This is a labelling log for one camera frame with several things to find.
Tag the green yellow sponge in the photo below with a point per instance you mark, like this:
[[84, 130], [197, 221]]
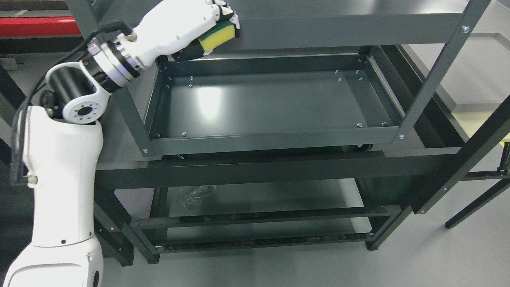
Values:
[[219, 34]]

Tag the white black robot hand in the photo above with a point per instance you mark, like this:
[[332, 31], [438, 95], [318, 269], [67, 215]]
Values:
[[172, 28]]

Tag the red bar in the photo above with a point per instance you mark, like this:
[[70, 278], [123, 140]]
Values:
[[43, 26]]

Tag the dark grey shelf cart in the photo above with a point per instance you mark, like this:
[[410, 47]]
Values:
[[305, 74]]

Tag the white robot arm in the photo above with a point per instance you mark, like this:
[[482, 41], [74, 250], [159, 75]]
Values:
[[55, 151]]

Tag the black metal shelf rack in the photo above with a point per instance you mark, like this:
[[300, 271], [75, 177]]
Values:
[[315, 196]]

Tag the clear plastic bag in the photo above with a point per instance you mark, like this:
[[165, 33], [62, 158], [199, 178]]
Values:
[[191, 198]]

